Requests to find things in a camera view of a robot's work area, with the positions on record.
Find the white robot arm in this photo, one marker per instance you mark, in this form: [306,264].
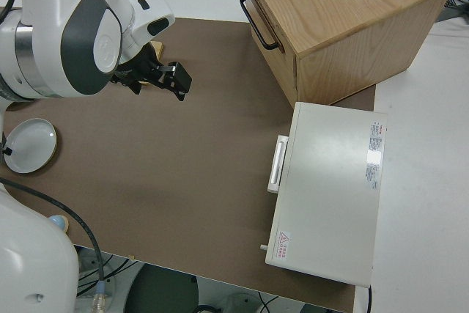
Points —
[44,34]

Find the dark round robot pedestal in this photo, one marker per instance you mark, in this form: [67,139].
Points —
[161,291]

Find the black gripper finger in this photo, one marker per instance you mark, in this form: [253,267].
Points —
[7,151]

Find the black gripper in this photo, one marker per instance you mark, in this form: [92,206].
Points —
[143,69]

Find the wooden mug tree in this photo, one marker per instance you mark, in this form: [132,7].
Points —
[157,49]

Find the small blue round knob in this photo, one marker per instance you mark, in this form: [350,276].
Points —
[60,222]

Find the gray plate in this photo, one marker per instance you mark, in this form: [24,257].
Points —
[33,148]

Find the white toaster oven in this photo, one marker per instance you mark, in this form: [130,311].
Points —
[329,188]

